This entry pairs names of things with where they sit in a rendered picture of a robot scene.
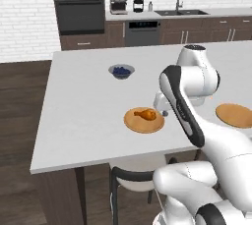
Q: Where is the dark sink basin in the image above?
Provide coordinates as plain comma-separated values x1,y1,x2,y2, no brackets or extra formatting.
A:
154,9,211,17

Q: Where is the tan plate under drumstick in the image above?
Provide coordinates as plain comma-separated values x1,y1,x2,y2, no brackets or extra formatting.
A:
123,106,165,135

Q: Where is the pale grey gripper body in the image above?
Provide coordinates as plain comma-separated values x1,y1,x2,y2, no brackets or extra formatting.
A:
153,90,172,113

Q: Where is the silver coffee machine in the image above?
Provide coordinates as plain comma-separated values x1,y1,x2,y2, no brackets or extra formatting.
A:
109,0,129,16

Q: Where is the white chair with black frame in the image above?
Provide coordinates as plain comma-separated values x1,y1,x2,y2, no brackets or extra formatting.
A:
108,153,179,225

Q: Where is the brown base cupboard run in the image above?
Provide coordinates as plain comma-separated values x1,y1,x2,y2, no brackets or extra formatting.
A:
59,16,252,52

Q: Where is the blue grey bowl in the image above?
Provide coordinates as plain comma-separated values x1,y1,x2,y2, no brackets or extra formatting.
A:
107,64,136,81

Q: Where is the dark wood island base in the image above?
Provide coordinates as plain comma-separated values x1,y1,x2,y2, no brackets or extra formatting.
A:
31,165,89,225

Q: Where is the dark metal tap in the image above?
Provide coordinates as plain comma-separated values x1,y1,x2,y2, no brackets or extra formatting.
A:
174,0,186,13

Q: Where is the dark grey wall oven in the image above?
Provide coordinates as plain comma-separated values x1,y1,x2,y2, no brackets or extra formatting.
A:
52,0,106,36

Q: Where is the brown chicken drumstick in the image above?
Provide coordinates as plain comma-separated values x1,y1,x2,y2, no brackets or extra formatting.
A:
133,108,158,122

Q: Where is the grey dishwasher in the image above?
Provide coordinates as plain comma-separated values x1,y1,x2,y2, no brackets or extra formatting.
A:
124,20,162,48

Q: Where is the black countertop appliance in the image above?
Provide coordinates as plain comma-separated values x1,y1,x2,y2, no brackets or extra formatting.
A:
132,0,146,14

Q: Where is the tan round plate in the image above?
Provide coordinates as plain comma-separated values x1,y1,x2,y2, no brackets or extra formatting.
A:
215,102,252,130

